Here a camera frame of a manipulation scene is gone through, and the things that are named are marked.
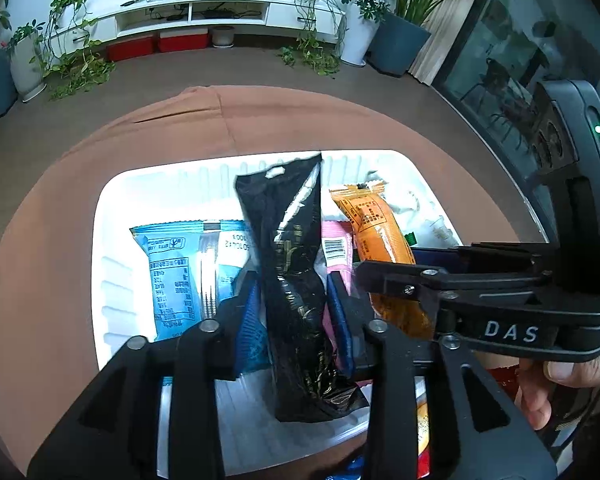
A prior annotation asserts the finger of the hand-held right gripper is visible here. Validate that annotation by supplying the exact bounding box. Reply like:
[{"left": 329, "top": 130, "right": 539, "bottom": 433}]
[
  {"left": 352, "top": 259, "right": 454, "bottom": 340},
  {"left": 411, "top": 241, "right": 556, "bottom": 281}
]

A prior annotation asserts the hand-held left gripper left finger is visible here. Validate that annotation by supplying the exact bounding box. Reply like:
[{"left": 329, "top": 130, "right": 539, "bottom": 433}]
[{"left": 27, "top": 270, "right": 271, "bottom": 480}]

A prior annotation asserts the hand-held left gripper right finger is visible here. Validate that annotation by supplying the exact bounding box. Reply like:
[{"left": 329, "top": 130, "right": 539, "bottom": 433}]
[{"left": 327, "top": 271, "right": 558, "bottom": 480}]

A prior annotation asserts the orange snack packet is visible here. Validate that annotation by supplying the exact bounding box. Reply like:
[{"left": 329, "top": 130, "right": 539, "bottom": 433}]
[{"left": 328, "top": 182, "right": 436, "bottom": 341}]

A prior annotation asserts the black snack packet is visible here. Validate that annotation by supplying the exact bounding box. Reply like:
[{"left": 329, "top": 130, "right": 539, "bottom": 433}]
[{"left": 234, "top": 152, "right": 371, "bottom": 423}]

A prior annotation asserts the pink snack packet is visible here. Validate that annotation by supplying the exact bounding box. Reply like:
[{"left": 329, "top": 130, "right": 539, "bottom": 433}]
[{"left": 319, "top": 220, "right": 357, "bottom": 356}]

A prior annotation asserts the light blue snack packet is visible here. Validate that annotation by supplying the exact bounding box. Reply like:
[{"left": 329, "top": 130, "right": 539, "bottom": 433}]
[{"left": 130, "top": 219, "right": 253, "bottom": 343}]

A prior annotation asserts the white foam tray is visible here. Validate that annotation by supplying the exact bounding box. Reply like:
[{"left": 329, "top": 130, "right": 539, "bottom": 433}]
[{"left": 94, "top": 149, "right": 463, "bottom": 461}]

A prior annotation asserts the person's right hand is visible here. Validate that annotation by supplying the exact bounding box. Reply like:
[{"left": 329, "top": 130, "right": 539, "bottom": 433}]
[{"left": 512, "top": 332, "right": 600, "bottom": 431}]

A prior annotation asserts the black chair behind glass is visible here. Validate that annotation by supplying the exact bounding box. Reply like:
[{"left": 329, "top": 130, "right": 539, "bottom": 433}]
[{"left": 460, "top": 57, "right": 536, "bottom": 126}]

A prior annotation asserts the beige curtain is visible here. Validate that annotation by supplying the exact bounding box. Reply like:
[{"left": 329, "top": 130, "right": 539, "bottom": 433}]
[{"left": 410, "top": 0, "right": 496, "bottom": 86}]

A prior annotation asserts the glass sliding door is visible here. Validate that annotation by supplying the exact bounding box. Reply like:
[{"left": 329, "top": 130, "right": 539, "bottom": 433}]
[{"left": 432, "top": 0, "right": 600, "bottom": 241}]

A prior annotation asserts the large leaf plant blue pot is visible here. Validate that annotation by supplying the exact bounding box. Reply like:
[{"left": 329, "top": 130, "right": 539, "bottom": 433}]
[{"left": 367, "top": 0, "right": 503, "bottom": 78}]

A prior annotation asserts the plant in tall white pot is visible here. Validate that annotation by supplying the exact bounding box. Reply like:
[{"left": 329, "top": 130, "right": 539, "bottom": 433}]
[{"left": 337, "top": 0, "right": 391, "bottom": 67}]

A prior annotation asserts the white television cabinet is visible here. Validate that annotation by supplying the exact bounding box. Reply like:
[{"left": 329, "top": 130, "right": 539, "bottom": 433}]
[{"left": 45, "top": 0, "right": 348, "bottom": 53}]

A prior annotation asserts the red storage box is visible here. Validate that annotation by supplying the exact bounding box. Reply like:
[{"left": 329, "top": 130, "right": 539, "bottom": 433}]
[
  {"left": 157, "top": 30, "right": 211, "bottom": 53},
  {"left": 106, "top": 39, "right": 156, "bottom": 63}
]

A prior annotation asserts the trailing vine plant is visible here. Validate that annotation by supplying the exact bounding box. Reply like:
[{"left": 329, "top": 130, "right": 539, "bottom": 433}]
[{"left": 45, "top": 0, "right": 117, "bottom": 101}]

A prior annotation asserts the plant in white ribbed pot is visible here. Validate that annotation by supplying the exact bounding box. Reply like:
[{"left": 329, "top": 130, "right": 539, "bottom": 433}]
[{"left": 7, "top": 20, "right": 48, "bottom": 103}]

